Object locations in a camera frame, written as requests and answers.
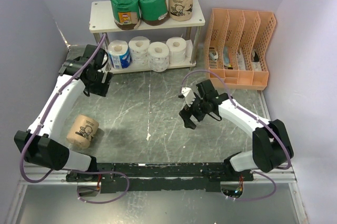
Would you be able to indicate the green paper roll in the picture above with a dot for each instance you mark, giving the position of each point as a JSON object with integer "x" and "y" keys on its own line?
{"x": 154, "y": 12}

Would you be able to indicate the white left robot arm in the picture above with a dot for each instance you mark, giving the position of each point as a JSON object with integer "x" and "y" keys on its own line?
{"x": 40, "y": 143}

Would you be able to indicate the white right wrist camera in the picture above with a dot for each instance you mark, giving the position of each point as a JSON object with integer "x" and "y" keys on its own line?
{"x": 189, "y": 95}

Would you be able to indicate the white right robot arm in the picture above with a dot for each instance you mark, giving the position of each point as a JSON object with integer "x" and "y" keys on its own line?
{"x": 271, "y": 145}

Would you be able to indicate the brown cartoon paper roll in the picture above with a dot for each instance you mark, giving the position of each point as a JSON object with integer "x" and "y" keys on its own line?
{"x": 180, "y": 10}

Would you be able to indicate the white unwrapped loose-end roll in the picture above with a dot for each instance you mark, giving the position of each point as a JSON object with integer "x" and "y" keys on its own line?
{"x": 177, "y": 50}

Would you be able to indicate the grey two-tier shelf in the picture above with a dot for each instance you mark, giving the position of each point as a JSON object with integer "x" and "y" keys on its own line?
{"x": 102, "y": 22}

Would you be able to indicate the blue paper roll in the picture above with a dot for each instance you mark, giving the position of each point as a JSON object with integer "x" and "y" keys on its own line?
{"x": 119, "y": 54}

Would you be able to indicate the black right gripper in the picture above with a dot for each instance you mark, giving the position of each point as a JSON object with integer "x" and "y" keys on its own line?
{"x": 185, "y": 115}

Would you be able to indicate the green torn roll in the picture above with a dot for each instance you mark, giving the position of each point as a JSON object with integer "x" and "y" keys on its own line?
{"x": 126, "y": 13}

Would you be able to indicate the orange plastic file organizer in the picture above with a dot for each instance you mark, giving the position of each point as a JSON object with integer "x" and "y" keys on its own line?
{"x": 235, "y": 46}

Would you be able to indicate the white floral roll front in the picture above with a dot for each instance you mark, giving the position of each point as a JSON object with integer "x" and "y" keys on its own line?
{"x": 138, "y": 47}

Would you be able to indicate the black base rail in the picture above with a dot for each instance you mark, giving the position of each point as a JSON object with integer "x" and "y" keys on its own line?
{"x": 206, "y": 176}

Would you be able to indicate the aluminium frame rail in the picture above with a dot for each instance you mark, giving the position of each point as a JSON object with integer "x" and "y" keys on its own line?
{"x": 35, "y": 172}

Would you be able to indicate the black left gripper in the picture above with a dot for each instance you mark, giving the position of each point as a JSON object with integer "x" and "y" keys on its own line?
{"x": 101, "y": 89}

